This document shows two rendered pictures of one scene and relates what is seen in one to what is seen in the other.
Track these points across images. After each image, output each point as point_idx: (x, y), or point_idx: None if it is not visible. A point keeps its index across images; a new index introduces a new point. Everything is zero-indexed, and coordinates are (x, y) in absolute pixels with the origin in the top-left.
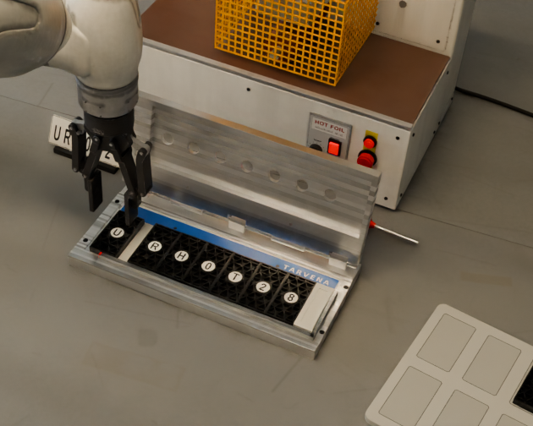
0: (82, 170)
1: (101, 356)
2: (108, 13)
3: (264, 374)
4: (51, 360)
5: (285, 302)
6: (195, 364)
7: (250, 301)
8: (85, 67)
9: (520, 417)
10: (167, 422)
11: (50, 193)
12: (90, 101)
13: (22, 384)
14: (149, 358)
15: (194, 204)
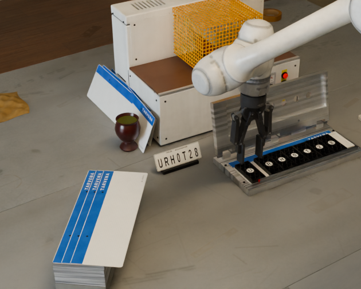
0: (238, 142)
1: (317, 206)
2: (273, 32)
3: None
4: (307, 221)
5: (332, 144)
6: (342, 184)
7: (325, 152)
8: (267, 66)
9: None
10: None
11: (193, 186)
12: (262, 86)
13: (316, 234)
14: (329, 195)
15: (255, 142)
